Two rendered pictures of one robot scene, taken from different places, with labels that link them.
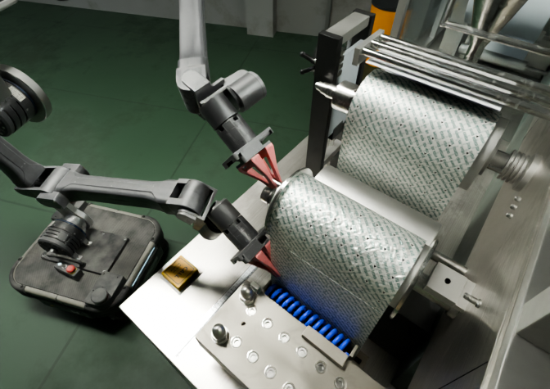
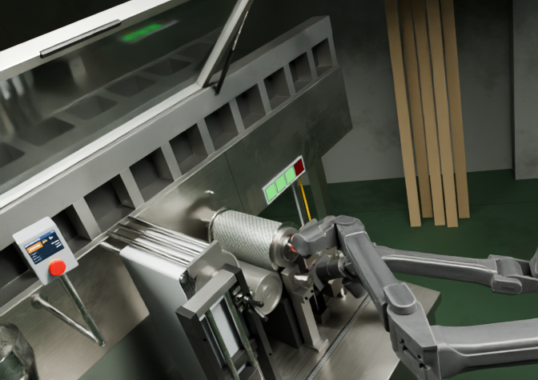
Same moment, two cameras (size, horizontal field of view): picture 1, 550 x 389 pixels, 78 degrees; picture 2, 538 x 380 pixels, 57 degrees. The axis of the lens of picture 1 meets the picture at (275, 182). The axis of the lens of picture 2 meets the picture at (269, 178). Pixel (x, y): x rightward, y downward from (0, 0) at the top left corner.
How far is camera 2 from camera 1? 1.58 m
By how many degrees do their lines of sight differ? 102
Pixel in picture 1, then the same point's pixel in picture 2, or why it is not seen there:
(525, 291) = (206, 158)
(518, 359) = (218, 147)
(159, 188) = (387, 251)
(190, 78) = (347, 219)
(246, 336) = not seen: hidden behind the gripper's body
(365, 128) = not seen: hidden behind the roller
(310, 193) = (269, 225)
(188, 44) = (363, 245)
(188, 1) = (383, 280)
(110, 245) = not seen: outside the picture
